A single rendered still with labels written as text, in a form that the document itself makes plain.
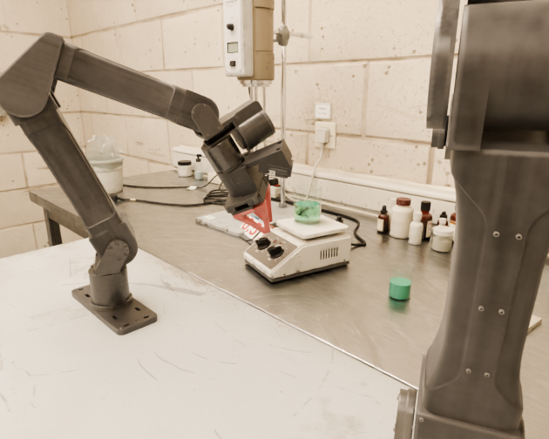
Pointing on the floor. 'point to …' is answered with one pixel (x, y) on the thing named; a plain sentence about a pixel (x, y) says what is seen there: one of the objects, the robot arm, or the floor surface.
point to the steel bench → (335, 288)
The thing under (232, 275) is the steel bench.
